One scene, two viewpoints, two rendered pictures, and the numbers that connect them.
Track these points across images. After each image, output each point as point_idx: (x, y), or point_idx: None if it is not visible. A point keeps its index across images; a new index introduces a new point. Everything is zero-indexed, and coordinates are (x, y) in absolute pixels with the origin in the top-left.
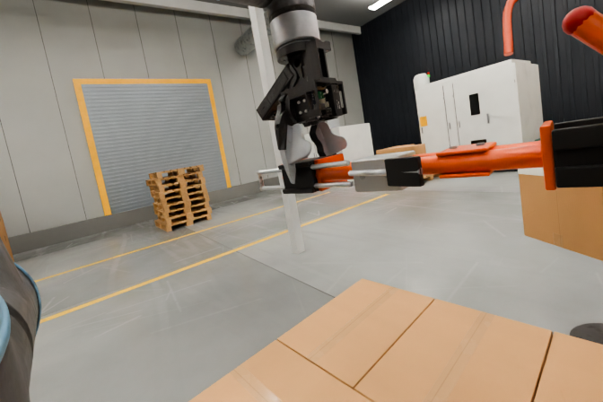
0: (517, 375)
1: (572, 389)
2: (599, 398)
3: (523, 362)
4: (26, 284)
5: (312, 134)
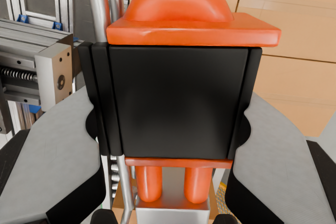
0: (306, 48)
1: (300, 74)
2: (296, 85)
3: (321, 51)
4: None
5: (228, 187)
